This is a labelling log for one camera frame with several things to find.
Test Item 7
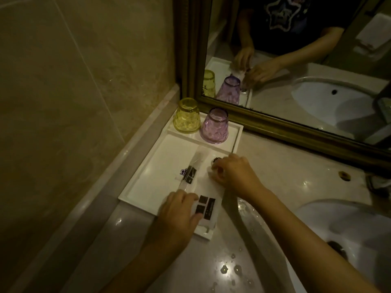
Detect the person's right hand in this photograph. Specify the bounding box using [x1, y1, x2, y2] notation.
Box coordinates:
[211, 154, 264, 200]

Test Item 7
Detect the person's left hand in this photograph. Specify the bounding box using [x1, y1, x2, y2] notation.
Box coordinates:
[152, 190, 204, 250]

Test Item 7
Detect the white packet with black squares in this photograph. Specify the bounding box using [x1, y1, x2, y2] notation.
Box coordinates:
[189, 179, 226, 230]

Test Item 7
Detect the person's left forearm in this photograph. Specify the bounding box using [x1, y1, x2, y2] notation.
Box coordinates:
[101, 238, 187, 293]

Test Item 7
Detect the person's right forearm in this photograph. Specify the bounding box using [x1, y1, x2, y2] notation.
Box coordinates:
[241, 183, 380, 293]

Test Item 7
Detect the clear packet with black label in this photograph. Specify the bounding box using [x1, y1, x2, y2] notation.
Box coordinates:
[175, 151, 209, 193]

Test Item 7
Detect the purple plastic cup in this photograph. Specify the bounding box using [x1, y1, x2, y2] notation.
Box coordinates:
[200, 107, 230, 145]

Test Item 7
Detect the white rectangular tray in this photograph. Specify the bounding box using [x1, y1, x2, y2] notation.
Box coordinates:
[118, 111, 244, 241]

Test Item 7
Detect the yellow plastic cup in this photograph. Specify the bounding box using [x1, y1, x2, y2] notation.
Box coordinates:
[174, 97, 202, 134]

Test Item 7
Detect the gold framed mirror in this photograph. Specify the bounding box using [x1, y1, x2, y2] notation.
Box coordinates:
[172, 0, 391, 172]

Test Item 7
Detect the dark sink drain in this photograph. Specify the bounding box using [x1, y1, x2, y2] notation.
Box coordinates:
[326, 240, 349, 260]

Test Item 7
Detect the white sink basin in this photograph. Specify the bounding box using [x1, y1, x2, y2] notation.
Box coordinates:
[284, 199, 391, 293]

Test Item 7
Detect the metal faucet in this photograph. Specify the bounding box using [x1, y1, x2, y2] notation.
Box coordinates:
[365, 174, 391, 199]

